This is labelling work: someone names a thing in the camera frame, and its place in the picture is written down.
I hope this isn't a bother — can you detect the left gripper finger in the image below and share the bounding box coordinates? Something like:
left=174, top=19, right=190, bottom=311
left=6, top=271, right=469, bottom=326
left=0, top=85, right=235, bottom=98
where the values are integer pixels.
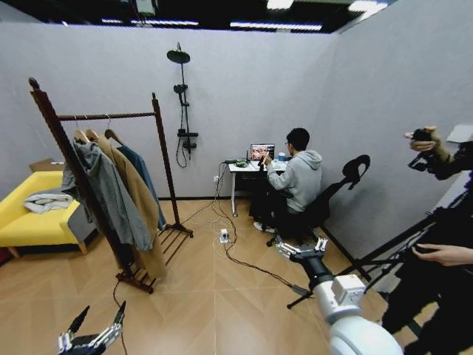
left=57, top=305, right=91, bottom=352
left=89, top=300, right=127, bottom=349

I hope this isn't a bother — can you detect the pale grey crumpled garment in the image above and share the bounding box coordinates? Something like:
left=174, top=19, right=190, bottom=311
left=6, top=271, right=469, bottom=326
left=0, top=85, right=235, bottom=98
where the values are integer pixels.
left=23, top=192, right=75, bottom=215

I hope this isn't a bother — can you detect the wooden hanger under teal shirt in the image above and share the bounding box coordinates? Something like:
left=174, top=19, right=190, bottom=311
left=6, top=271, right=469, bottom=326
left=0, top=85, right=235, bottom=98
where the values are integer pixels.
left=103, top=114, right=125, bottom=146

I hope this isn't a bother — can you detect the wooden hanger under grey hoodie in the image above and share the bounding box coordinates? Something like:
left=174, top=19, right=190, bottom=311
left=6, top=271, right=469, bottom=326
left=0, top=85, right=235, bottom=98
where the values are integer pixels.
left=72, top=115, right=92, bottom=144

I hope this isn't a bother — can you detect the black office chair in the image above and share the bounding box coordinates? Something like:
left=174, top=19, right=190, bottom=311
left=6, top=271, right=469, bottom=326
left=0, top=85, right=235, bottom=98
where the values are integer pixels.
left=266, top=154, right=372, bottom=249

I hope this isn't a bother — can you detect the black tripod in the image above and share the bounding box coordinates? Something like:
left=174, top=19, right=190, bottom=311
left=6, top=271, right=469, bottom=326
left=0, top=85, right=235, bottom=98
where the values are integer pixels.
left=286, top=190, right=473, bottom=310

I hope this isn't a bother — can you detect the seated person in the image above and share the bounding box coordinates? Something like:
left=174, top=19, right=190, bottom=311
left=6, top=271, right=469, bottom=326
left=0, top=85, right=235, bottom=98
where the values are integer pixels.
left=252, top=127, right=324, bottom=234

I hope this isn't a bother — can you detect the white desk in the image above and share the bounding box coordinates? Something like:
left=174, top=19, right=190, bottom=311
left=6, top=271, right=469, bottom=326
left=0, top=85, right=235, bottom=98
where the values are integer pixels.
left=222, top=160, right=293, bottom=217

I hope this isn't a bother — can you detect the open laptop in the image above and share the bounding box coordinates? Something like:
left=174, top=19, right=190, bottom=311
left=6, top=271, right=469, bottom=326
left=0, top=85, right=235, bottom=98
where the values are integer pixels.
left=250, top=143, right=277, bottom=164

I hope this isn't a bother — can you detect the black router with antenna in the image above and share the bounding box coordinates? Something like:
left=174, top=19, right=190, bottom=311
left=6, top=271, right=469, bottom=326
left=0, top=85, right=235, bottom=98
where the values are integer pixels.
left=223, top=149, right=250, bottom=168

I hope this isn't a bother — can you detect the yellow sofa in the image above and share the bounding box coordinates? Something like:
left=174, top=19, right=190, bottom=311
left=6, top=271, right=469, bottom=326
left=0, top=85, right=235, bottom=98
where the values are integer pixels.
left=0, top=170, right=99, bottom=260

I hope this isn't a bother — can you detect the tan long coat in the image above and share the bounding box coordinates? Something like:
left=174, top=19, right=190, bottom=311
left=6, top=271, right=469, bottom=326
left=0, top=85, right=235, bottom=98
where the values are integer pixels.
left=86, top=129, right=169, bottom=279

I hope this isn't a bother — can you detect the grey hooded jacket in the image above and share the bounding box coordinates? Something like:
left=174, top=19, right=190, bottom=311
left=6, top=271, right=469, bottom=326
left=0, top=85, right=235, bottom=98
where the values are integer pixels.
left=61, top=138, right=154, bottom=253

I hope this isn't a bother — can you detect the standing person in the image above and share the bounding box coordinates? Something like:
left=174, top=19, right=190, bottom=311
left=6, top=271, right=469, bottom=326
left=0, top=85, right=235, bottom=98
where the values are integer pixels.
left=379, top=140, right=473, bottom=355

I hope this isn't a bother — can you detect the black shower mixer valve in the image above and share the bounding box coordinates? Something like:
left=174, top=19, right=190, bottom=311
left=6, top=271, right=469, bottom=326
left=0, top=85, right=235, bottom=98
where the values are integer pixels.
left=177, top=127, right=200, bottom=151

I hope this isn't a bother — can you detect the teal blue shirt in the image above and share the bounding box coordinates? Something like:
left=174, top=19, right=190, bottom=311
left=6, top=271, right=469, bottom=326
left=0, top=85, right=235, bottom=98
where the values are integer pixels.
left=117, top=144, right=168, bottom=232

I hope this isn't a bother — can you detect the brown cardboard box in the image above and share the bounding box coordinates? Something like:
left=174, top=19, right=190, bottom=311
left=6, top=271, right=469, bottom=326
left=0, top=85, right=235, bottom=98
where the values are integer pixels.
left=29, top=158, right=66, bottom=173

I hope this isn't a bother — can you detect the dark wooden clothes rack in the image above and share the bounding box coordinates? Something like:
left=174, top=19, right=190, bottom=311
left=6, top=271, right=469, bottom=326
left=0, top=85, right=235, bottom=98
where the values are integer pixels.
left=28, top=76, right=194, bottom=295

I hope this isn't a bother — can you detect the black shower riser pipe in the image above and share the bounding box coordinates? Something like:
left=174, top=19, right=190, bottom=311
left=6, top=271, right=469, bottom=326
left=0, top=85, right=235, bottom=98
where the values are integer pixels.
left=176, top=41, right=191, bottom=149

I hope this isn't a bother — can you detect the black overhead shower head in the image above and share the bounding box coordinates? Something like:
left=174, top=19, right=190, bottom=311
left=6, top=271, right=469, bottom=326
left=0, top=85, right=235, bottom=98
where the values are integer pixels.
left=166, top=47, right=192, bottom=64

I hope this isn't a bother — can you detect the long ceiling light strip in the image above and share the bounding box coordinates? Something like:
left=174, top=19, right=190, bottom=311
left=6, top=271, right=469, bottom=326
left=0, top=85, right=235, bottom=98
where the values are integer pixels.
left=130, top=18, right=201, bottom=27
left=229, top=21, right=323, bottom=33

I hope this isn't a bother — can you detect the thin black cable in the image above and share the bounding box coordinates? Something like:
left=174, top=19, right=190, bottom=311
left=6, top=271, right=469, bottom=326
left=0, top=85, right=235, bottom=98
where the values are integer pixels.
left=112, top=279, right=129, bottom=355

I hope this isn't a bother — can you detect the long black floor cable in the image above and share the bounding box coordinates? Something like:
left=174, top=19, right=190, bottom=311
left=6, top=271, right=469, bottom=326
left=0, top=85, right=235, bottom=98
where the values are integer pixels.
left=177, top=162, right=315, bottom=297

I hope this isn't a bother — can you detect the white floor cable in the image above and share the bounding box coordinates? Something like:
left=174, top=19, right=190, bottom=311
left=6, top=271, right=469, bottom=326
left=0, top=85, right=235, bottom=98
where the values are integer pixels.
left=211, top=216, right=238, bottom=260

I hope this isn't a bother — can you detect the black camera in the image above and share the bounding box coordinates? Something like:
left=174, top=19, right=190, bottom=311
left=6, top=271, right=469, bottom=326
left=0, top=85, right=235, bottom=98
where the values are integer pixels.
left=407, top=152, right=440, bottom=174

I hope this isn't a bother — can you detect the black shower hose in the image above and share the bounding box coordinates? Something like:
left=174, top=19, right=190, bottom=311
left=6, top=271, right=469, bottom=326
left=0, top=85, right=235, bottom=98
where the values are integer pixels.
left=175, top=92, right=190, bottom=169

